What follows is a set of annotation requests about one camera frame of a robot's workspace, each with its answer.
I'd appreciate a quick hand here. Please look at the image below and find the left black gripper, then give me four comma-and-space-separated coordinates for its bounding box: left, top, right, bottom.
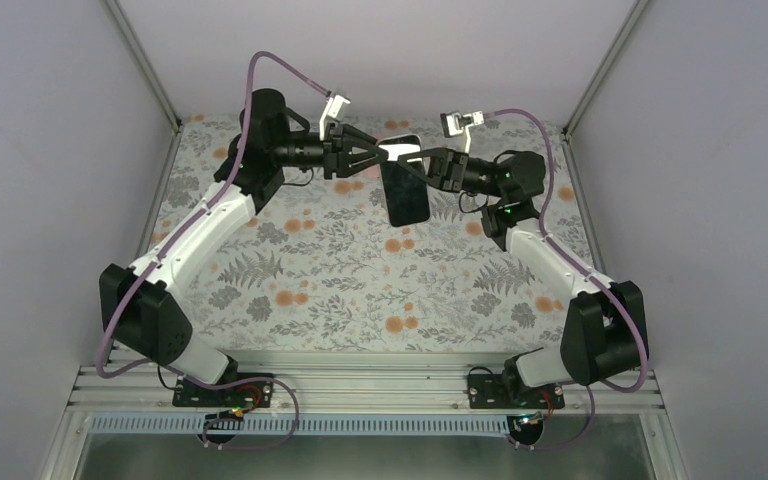
271, 122, 387, 180

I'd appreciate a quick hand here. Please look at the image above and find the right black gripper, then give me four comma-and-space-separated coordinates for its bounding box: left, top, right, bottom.
395, 147, 504, 199

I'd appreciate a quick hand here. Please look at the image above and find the black phone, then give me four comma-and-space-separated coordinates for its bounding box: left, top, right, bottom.
378, 134, 431, 227

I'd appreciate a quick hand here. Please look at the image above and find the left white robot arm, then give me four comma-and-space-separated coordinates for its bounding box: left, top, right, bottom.
96, 88, 388, 405

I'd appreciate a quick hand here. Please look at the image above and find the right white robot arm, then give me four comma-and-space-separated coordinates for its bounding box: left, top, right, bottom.
396, 148, 649, 407

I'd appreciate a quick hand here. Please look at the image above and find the pink phone case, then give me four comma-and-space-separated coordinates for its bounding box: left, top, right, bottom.
363, 164, 381, 181

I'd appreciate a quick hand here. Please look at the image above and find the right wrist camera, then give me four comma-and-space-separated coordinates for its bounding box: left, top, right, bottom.
440, 111, 485, 153

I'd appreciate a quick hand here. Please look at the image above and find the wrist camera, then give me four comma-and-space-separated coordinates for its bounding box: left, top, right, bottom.
440, 111, 485, 153
318, 91, 351, 140

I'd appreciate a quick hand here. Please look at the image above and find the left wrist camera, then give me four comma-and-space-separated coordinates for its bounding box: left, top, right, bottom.
318, 91, 351, 140

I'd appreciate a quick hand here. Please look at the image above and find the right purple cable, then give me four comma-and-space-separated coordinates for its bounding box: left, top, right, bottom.
483, 109, 650, 395

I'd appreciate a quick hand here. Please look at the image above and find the purple cable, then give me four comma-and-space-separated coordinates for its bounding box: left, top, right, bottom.
95, 51, 334, 380
483, 109, 650, 395

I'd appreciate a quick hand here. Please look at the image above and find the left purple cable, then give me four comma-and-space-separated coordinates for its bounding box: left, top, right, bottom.
95, 51, 334, 380

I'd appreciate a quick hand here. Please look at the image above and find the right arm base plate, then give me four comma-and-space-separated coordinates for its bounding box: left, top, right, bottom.
466, 366, 565, 410

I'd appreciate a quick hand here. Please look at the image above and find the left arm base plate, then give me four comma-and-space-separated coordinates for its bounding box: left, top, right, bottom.
172, 372, 275, 409

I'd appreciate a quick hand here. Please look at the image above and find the aluminium mounting rail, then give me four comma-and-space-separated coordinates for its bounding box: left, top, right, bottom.
65, 349, 666, 416

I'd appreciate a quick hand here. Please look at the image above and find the grey slotted cable duct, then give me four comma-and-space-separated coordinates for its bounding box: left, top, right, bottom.
88, 412, 508, 437

